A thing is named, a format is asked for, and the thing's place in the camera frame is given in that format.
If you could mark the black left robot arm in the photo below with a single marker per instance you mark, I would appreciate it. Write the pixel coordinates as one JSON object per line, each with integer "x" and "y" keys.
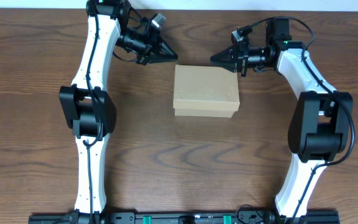
{"x": 86, "y": 104}

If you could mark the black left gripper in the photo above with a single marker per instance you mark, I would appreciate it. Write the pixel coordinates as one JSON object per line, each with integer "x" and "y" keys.
{"x": 153, "y": 44}

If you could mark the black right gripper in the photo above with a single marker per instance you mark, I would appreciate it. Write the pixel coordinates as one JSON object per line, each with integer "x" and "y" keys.
{"x": 230, "y": 61}

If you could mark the cardboard box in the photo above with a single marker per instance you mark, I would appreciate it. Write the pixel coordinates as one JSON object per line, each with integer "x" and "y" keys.
{"x": 205, "y": 91}

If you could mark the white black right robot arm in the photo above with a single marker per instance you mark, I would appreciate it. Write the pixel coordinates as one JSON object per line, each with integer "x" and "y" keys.
{"x": 321, "y": 132}

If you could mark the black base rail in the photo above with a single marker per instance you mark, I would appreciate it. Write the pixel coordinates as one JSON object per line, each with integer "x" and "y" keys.
{"x": 182, "y": 217}

